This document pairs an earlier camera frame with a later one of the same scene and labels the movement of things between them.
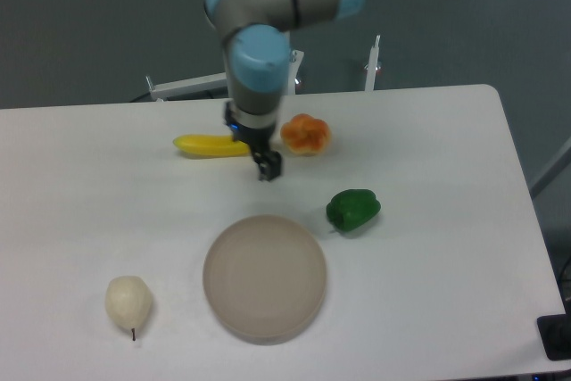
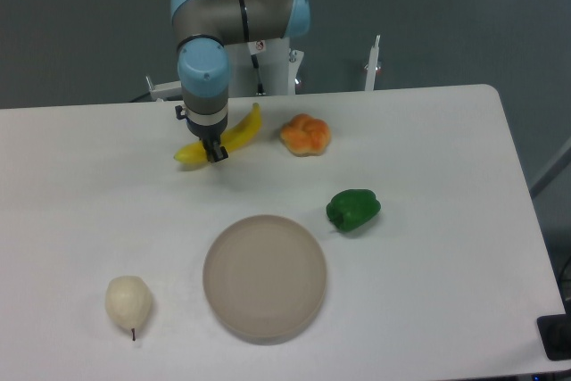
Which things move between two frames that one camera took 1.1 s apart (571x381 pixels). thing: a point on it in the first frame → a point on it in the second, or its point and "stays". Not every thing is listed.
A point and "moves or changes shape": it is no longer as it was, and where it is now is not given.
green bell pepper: (349, 210) stays
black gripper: (259, 140) → (210, 136)
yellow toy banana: (209, 145) moves or changes shape
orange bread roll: (305, 136) stays
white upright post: (372, 64) stays
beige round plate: (265, 277) stays
